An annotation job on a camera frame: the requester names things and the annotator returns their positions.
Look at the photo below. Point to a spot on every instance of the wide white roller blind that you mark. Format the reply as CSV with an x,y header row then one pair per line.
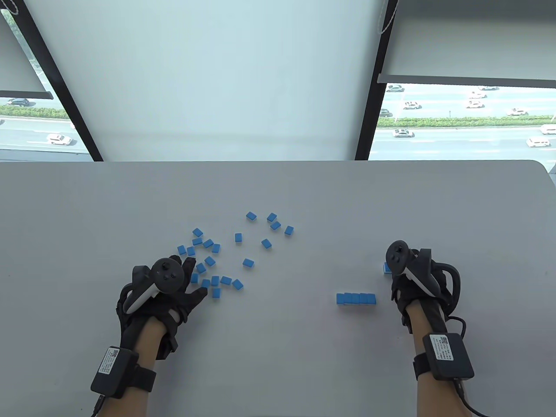
x,y
217,78

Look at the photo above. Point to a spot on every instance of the person's left forearm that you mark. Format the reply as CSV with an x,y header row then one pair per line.
x,y
152,336

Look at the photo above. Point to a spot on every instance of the black window frame post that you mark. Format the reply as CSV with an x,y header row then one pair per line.
x,y
61,87
373,95

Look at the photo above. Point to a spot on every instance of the person's left hand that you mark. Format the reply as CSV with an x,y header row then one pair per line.
x,y
191,302

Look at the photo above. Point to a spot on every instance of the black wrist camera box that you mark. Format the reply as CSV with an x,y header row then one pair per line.
x,y
119,373
451,358

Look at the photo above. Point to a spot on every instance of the green roadside hedge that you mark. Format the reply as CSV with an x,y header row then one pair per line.
x,y
26,112
456,121

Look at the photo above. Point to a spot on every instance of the person's right forearm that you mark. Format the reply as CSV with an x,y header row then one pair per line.
x,y
438,397

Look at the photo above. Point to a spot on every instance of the person's right hand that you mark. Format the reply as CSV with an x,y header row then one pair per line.
x,y
399,291

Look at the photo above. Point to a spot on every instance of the grey roller blind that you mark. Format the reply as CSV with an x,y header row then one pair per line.
x,y
469,39
13,74

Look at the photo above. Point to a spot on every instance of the black and white hand controller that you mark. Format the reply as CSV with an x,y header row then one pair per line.
x,y
168,274
397,258

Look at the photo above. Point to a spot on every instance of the blue mahjong tiles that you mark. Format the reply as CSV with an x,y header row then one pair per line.
x,y
248,262

